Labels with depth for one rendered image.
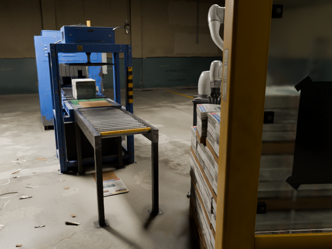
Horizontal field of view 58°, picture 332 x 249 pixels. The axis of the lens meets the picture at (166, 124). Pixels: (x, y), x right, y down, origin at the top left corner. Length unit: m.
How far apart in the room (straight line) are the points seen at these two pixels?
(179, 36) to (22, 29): 5.64
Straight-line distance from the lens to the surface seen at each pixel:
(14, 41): 11.15
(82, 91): 4.48
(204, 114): 2.01
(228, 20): 0.78
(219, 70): 2.44
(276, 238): 0.93
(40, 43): 5.99
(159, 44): 12.05
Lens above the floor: 1.43
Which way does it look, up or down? 13 degrees down
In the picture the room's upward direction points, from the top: straight up
